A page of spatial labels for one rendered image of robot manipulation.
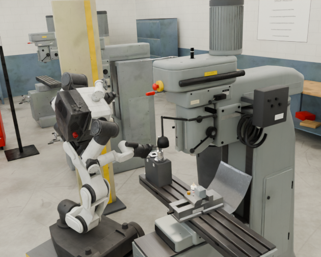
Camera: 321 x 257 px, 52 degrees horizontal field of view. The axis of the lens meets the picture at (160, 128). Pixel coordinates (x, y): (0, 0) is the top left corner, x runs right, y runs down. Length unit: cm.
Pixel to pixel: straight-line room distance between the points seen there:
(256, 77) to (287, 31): 474
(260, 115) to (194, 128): 38
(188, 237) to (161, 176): 52
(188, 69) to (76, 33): 185
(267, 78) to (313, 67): 434
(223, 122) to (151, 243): 93
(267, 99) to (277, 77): 46
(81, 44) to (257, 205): 223
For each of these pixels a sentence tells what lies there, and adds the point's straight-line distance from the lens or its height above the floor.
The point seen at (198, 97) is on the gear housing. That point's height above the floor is 169.
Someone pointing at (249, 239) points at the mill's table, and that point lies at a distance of 202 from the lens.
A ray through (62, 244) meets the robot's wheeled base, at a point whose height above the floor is 57.
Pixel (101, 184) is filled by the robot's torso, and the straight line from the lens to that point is 234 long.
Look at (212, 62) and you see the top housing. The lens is 188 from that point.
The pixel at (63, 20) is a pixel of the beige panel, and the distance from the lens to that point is 341.
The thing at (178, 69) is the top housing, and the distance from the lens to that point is 176.
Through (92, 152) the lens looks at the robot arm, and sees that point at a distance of 202.
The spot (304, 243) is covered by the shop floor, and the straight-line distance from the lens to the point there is 360.
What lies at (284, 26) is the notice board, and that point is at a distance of 693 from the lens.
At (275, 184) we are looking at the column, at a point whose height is 98.
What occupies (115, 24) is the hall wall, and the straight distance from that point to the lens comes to 1152.
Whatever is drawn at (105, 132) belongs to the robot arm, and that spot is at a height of 151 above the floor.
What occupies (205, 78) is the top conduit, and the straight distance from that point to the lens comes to 182.
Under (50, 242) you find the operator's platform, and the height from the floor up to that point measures 40.
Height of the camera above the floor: 214
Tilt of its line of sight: 19 degrees down
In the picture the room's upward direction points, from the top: 3 degrees counter-clockwise
